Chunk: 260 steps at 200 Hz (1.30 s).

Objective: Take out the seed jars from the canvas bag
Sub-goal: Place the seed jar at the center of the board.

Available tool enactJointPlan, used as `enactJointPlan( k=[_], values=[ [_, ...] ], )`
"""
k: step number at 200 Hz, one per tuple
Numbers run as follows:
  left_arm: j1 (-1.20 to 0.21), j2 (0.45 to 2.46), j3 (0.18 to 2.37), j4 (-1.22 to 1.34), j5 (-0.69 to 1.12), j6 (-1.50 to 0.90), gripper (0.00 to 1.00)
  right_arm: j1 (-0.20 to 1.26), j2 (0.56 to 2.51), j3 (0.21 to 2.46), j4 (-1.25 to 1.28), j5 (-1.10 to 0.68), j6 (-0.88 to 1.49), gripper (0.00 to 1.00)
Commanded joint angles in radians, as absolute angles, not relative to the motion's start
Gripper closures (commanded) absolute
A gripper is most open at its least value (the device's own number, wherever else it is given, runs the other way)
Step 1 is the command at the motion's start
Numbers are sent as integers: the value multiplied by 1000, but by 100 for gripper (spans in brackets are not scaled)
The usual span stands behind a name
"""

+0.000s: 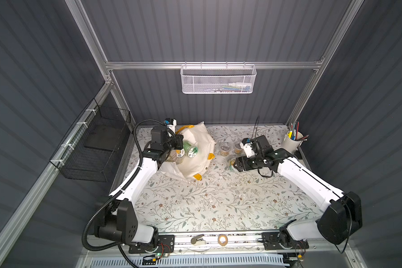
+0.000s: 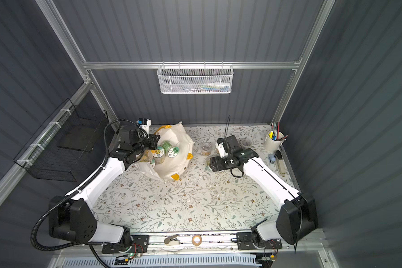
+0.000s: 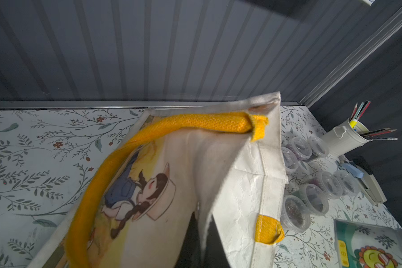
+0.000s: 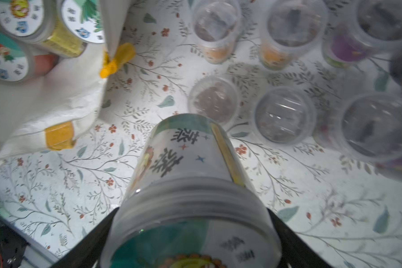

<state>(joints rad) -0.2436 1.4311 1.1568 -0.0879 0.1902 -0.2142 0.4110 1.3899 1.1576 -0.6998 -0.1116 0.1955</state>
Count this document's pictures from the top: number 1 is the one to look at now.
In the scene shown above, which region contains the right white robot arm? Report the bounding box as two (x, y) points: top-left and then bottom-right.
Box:
(233, 135), (362, 249)

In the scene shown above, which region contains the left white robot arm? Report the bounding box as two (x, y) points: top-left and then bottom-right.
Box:
(93, 118), (183, 248)

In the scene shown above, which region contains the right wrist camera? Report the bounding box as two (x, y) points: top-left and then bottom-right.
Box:
(240, 138), (255, 158)

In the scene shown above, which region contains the purple label seed jar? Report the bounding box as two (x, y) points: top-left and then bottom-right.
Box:
(220, 142), (231, 156)

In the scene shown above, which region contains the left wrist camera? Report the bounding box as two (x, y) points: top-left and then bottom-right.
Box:
(164, 118), (176, 133)

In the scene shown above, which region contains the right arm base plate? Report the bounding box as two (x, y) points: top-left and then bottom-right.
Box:
(257, 231), (309, 251)

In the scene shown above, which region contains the white canvas tote bag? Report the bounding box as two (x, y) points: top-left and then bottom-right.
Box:
(159, 122), (216, 181)

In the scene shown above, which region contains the beige tape dispenser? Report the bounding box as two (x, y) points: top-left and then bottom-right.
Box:
(191, 234), (206, 246)

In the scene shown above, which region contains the orange label seed jar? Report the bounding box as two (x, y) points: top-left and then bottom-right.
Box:
(233, 142), (244, 155)

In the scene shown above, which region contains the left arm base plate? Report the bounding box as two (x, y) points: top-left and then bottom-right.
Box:
(128, 234), (175, 254)

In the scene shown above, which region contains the masking tape roll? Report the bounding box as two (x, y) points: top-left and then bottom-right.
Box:
(218, 234), (228, 247)

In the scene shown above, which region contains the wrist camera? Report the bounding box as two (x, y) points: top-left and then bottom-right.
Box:
(240, 138), (255, 158)
(164, 118), (176, 133)

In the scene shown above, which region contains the black wire side basket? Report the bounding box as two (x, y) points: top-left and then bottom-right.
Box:
(50, 103), (132, 183)

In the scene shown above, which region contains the white pen cup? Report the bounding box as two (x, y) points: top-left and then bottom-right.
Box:
(281, 121), (309, 154)

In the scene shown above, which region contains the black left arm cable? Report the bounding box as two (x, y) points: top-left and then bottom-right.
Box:
(81, 119), (168, 268)

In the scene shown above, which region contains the white wire wall basket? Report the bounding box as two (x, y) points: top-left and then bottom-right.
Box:
(180, 64), (258, 94)

